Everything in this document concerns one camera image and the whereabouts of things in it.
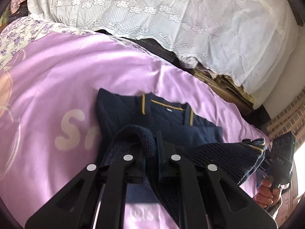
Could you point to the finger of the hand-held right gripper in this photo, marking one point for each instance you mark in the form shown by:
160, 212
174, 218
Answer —
266, 164

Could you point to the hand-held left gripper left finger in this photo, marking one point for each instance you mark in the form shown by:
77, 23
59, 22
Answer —
135, 169

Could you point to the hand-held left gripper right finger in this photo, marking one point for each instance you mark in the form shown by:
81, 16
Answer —
166, 162

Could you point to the navy knit cardigan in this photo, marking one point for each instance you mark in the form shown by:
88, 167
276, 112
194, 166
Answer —
166, 119

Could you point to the person's right hand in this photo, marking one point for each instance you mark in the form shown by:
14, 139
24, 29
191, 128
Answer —
265, 193

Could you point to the woven mat stack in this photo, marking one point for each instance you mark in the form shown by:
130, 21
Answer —
228, 85

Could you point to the dark cloth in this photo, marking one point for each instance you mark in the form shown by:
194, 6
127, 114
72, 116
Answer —
162, 50

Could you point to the pink bed sheet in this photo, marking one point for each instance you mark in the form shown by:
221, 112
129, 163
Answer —
59, 76

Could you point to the white lace cloth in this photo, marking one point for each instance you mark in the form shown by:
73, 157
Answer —
166, 4

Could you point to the purple floral bed sheet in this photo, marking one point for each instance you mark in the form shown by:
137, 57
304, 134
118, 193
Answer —
16, 35

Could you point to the dark patterned fabric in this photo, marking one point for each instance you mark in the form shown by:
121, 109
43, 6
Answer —
20, 10

